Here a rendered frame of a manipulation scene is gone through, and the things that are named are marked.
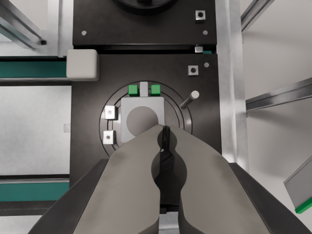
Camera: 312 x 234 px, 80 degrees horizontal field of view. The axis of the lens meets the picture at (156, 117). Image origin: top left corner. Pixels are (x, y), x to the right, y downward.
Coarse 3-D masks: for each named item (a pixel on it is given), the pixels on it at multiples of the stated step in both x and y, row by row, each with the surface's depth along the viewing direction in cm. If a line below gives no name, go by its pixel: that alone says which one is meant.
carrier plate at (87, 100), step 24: (120, 72) 30; (144, 72) 31; (168, 72) 31; (192, 72) 31; (216, 72) 31; (72, 96) 30; (96, 96) 30; (216, 96) 30; (72, 120) 30; (96, 120) 30; (192, 120) 30; (216, 120) 30; (72, 144) 29; (96, 144) 29; (216, 144) 30; (72, 168) 29; (168, 192) 29
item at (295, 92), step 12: (264, 0) 30; (252, 12) 33; (252, 24) 37; (300, 84) 23; (264, 96) 30; (276, 96) 28; (288, 96) 25; (300, 96) 23; (252, 108) 34; (264, 108) 33
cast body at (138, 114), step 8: (144, 88) 23; (144, 96) 23; (128, 104) 18; (136, 104) 18; (144, 104) 18; (152, 104) 18; (160, 104) 18; (128, 112) 18; (136, 112) 17; (144, 112) 17; (152, 112) 17; (160, 112) 18; (128, 120) 17; (136, 120) 17; (144, 120) 17; (152, 120) 17; (160, 120) 18; (128, 128) 17; (136, 128) 17; (144, 128) 17; (128, 136) 18
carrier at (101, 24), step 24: (96, 0) 31; (120, 0) 29; (144, 0) 29; (168, 0) 30; (192, 0) 32; (96, 24) 31; (120, 24) 31; (144, 24) 31; (168, 24) 31; (192, 24) 31; (96, 48) 32; (120, 48) 32; (144, 48) 32; (168, 48) 32; (192, 48) 33
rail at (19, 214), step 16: (0, 208) 32; (16, 208) 32; (32, 208) 32; (48, 208) 32; (160, 208) 29; (176, 208) 31; (0, 224) 29; (16, 224) 29; (32, 224) 29; (160, 224) 30; (176, 224) 30
